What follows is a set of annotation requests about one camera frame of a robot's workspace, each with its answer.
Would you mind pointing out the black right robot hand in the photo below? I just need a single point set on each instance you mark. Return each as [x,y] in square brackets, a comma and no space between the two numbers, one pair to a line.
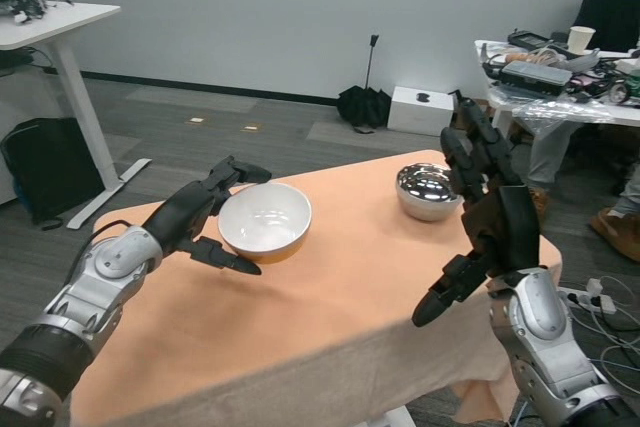
[510,232]

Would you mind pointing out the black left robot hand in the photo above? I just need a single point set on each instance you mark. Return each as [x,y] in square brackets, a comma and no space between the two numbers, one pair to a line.
[185,212]

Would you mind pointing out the white and orange plastic bowl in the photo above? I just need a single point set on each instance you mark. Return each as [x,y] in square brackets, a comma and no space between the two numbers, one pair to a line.
[270,222]

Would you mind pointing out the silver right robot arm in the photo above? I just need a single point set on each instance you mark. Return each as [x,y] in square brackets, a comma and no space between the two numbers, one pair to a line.
[540,332]

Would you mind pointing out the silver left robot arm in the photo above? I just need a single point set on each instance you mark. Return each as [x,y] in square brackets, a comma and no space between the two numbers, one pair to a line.
[100,287]

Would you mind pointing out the shiny steel bowl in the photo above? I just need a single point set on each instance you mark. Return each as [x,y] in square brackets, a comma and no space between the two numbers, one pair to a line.
[425,192]

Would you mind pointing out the brass floor socket plate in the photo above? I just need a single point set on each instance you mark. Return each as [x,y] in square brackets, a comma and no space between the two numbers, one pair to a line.
[195,120]
[251,128]

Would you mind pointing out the seated person in grey trousers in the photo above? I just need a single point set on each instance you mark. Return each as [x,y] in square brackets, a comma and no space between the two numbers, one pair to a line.
[550,147]

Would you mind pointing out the white power strip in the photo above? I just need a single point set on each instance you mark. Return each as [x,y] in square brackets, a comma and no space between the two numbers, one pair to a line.
[597,299]

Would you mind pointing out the clear plastic bag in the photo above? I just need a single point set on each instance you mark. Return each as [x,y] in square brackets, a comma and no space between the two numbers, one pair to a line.
[560,107]

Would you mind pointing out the black backpack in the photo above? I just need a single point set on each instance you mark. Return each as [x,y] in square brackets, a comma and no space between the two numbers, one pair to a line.
[50,172]

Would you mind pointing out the white cardboard box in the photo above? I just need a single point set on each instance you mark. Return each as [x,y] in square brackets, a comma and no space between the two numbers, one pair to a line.
[417,114]

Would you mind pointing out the grey hard case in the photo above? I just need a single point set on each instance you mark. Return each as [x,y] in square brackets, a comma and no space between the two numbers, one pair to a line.
[535,76]

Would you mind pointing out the white cluttered desk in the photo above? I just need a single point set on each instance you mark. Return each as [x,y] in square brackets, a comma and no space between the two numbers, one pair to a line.
[627,119]

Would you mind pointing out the white standing desk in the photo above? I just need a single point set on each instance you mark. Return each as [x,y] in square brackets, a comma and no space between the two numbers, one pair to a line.
[75,87]

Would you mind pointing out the orange tablecloth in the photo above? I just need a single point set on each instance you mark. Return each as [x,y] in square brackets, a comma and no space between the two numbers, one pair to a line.
[325,307]

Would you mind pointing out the grey curved plastic part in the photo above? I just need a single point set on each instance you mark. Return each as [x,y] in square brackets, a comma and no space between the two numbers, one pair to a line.
[582,61]

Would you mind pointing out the black folded umbrella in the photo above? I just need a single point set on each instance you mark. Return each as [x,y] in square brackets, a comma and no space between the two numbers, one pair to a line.
[362,107]

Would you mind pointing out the black handheld device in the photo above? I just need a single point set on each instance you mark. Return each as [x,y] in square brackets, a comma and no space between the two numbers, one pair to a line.
[530,39]

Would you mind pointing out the white paper cup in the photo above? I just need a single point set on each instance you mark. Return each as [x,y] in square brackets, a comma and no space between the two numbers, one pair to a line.
[581,41]

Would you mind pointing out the black power adapter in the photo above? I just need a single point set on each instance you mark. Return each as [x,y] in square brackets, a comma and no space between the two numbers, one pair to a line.
[17,59]

